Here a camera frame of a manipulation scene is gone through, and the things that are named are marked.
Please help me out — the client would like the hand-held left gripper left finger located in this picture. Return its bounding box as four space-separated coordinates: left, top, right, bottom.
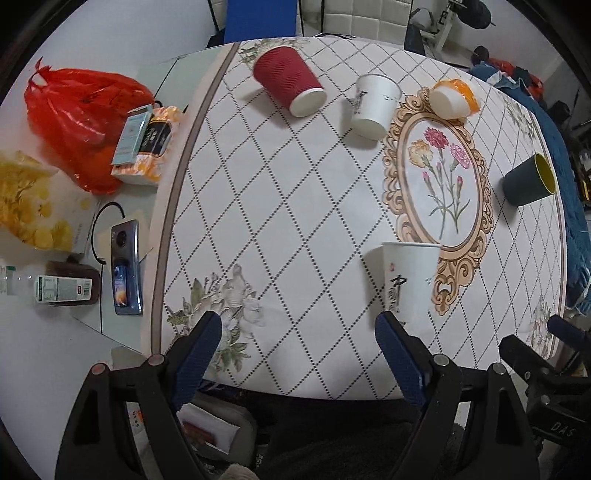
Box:
54 311 223 480

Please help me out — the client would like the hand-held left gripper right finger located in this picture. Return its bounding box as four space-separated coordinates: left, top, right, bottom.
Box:
374 311 541 480

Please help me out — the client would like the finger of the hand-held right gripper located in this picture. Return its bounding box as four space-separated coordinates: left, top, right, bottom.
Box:
547 315 591 365
499 335 561 386

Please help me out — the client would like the tall white paper cup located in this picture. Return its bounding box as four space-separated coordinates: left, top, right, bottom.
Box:
381 241 441 330

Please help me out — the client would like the dark green cup yellow inside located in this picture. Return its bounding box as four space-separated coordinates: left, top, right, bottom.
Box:
502 153 557 207

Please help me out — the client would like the orange and white cup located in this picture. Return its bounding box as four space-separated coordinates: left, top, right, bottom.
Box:
430 79 482 121

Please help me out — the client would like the short white paper cup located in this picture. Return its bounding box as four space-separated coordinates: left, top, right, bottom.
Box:
349 74 400 141

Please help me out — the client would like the red ribbed paper cup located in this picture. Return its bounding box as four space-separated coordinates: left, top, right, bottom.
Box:
252 45 328 117

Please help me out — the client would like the grey storage box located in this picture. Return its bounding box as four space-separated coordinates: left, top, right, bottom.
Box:
178 392 259 468

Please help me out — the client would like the dark cloth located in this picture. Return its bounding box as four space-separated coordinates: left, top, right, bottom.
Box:
245 390 467 480

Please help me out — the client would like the blue smartphone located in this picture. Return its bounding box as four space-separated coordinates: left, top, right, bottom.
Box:
110 220 144 315

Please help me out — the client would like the brown bottle white label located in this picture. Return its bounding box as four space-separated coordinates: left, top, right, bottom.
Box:
34 261 101 305

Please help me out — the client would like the floral diamond-pattern tablecloth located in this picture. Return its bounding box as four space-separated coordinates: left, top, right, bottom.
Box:
141 37 571 400

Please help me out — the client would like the clear plastic bottle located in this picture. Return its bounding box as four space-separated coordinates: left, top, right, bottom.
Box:
0 264 38 298

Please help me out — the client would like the orange tissue pack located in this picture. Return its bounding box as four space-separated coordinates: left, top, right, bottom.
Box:
111 106 181 186

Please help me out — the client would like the yellow chips bag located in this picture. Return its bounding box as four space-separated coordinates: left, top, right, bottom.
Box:
0 150 100 252

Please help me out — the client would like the black packet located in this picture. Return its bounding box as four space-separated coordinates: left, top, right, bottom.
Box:
139 117 174 158

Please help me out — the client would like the teal carton box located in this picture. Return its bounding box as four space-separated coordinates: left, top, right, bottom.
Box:
111 105 153 168

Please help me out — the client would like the red plastic bag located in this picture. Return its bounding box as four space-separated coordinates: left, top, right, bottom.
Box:
24 58 155 195

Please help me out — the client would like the white metal rack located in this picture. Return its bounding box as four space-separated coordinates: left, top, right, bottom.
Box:
409 0 467 52

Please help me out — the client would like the blue panel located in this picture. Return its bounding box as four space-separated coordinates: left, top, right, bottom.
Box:
224 0 303 44

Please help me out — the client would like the white padded chair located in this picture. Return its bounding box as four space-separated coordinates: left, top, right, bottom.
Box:
300 0 411 40

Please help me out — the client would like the black cable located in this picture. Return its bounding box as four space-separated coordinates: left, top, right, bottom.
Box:
90 202 127 265

